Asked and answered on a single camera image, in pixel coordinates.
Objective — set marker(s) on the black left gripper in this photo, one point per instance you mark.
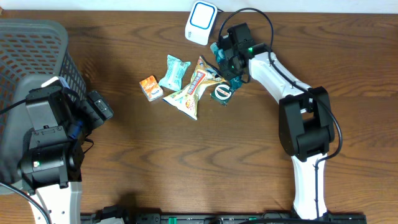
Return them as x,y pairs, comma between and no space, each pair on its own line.
86,109

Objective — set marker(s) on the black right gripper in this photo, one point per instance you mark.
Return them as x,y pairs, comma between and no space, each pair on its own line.
224,71

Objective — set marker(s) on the blue mouthwash bottle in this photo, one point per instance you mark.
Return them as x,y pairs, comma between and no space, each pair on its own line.
234,83

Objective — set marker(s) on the small green round-logo box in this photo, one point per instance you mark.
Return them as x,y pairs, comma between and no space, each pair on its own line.
222,94

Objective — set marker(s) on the small orange packet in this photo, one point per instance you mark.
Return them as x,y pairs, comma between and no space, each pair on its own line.
151,88

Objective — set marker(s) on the teal snack pack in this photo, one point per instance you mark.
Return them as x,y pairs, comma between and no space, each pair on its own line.
175,72

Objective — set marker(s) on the yellow snack bag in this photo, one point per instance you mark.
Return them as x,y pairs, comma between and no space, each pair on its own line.
186,100

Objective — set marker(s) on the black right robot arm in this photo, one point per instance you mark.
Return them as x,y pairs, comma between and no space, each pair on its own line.
307,126

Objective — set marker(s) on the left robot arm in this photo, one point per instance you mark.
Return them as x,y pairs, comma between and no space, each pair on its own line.
51,167

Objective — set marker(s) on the white barcode scanner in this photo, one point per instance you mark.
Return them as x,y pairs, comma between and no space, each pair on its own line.
200,22

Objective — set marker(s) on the grey plastic mesh basket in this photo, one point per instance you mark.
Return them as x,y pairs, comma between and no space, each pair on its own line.
32,52

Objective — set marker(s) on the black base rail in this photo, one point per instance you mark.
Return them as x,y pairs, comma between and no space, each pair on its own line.
155,218

